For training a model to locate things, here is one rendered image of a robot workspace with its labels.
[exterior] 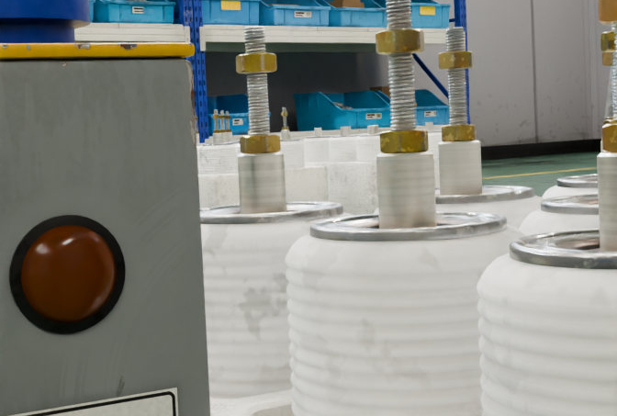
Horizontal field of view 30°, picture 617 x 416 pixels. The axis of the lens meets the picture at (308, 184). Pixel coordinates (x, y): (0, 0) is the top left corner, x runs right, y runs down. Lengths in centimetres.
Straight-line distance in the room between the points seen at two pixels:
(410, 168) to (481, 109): 737
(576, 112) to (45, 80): 828
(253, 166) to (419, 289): 16
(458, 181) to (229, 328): 16
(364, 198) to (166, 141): 295
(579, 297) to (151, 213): 12
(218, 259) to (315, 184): 254
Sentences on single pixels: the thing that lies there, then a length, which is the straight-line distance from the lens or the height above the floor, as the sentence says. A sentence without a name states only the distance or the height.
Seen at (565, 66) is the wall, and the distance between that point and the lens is 844.
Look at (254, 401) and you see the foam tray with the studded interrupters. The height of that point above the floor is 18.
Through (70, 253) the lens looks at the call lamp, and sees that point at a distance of 26.
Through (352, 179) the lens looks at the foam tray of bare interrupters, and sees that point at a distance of 326.
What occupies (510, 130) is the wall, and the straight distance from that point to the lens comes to 800.
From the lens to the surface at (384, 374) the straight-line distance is 41.
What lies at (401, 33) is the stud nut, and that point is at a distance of 44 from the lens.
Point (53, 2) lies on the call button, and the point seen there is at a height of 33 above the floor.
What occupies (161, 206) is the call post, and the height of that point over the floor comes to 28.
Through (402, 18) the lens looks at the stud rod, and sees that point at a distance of 44.
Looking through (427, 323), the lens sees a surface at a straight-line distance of 40.
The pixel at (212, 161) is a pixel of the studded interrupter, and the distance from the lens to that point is 287.
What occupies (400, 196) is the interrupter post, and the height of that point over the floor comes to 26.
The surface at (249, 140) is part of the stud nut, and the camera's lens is 54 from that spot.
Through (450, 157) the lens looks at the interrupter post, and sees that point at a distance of 60.
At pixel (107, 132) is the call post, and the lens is 27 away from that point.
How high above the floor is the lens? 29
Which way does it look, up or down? 3 degrees down
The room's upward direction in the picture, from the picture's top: 3 degrees counter-clockwise
